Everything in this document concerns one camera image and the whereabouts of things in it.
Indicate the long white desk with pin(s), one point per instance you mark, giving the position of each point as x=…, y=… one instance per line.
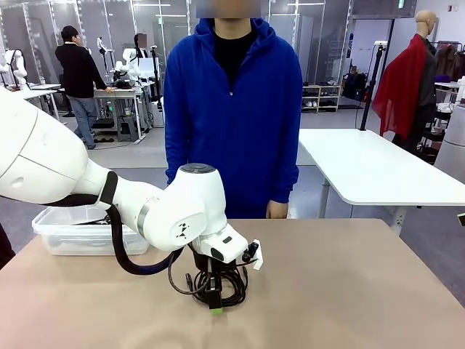
x=43, y=87

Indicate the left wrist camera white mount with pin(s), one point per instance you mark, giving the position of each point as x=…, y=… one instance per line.
x=258, y=254

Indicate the dark bulky object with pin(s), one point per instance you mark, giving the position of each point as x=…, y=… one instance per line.
x=4, y=247

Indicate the person's left forearm blue sleeve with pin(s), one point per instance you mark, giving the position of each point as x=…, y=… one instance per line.
x=285, y=171

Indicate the red shawl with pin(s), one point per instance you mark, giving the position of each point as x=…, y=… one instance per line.
x=399, y=83

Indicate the clear plastic storage bin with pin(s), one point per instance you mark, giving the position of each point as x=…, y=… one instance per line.
x=72, y=240

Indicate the man in black jacket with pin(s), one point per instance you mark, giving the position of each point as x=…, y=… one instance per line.
x=78, y=69

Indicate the large white table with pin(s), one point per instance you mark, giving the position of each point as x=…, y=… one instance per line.
x=363, y=160

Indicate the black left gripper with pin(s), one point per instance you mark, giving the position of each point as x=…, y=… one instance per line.
x=203, y=261

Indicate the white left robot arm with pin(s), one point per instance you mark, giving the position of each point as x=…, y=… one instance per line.
x=189, y=203

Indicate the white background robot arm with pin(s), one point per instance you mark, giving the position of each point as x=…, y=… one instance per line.
x=129, y=58
x=18, y=69

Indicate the white desk with equipment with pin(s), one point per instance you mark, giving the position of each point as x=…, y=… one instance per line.
x=120, y=94

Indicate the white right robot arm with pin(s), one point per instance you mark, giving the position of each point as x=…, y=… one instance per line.
x=454, y=145

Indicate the person's left hand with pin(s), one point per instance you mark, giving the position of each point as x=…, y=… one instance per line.
x=278, y=210

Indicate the grey plastic stool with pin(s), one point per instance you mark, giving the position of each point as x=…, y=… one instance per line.
x=128, y=125

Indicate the clothes rack with garments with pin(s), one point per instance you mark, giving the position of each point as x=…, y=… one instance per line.
x=448, y=60

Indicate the black bags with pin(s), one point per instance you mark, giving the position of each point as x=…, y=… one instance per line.
x=354, y=87

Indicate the person in blue hoodie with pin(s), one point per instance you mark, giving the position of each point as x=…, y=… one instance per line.
x=236, y=127

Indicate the wooden shoe rack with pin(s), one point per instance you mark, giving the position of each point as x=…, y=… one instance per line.
x=321, y=98

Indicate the black tripod pole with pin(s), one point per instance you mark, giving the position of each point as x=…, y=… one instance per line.
x=370, y=94

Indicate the person's right forearm blue sleeve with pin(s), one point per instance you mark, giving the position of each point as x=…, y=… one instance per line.
x=174, y=160

